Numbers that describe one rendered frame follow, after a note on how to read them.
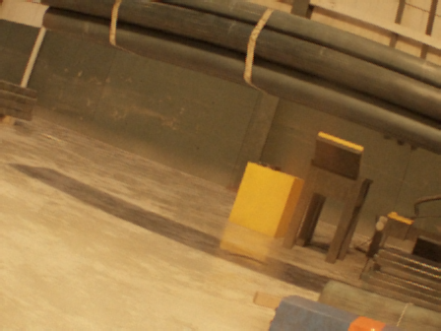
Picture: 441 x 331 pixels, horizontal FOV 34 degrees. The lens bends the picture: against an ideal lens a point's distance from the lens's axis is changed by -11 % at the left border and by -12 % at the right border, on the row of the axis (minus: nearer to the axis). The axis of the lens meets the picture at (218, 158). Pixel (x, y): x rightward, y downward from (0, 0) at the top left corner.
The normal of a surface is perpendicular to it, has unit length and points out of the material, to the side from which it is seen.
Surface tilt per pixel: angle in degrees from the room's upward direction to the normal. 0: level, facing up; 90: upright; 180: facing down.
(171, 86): 90
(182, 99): 90
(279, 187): 90
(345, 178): 90
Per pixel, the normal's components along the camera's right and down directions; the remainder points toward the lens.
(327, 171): -0.32, -0.07
